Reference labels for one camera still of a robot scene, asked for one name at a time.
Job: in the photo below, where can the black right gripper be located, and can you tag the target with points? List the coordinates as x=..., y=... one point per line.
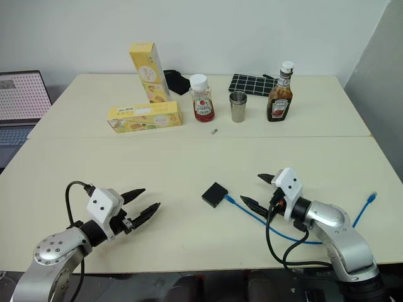
x=277, y=203

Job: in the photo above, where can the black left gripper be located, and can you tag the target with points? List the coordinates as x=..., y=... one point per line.
x=122, y=224

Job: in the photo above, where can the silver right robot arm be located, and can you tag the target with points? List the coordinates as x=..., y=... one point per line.
x=343, y=239

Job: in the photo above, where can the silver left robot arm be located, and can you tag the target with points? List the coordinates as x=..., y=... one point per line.
x=53, y=251

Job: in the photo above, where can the small black square box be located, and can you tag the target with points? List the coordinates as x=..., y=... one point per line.
x=214, y=195

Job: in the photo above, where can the stainless steel cup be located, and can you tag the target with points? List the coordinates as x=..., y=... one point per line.
x=238, y=98
x=238, y=94
x=238, y=113

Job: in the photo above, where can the long yellow snack box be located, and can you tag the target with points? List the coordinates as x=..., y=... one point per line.
x=145, y=118

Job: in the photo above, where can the brown sauce bottle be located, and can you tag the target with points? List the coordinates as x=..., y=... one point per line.
x=279, y=104

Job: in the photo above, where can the red ketchup squeeze bottle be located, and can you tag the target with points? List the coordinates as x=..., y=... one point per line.
x=204, y=105

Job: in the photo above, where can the black white-grid cloth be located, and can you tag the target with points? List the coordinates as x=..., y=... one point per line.
x=248, y=83

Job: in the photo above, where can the black fabric pouch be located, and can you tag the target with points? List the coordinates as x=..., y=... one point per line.
x=176, y=81

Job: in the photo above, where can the tall yellow snack box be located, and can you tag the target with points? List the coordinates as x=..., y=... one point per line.
x=149, y=72

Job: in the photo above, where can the grey laptop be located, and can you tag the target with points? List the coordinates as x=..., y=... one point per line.
x=22, y=94

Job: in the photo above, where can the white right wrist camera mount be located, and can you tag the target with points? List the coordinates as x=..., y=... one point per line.
x=291, y=184

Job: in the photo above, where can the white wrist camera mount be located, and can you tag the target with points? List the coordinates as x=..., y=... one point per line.
x=291, y=184
x=100, y=204

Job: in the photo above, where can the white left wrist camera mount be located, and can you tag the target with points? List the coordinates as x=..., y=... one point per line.
x=100, y=204

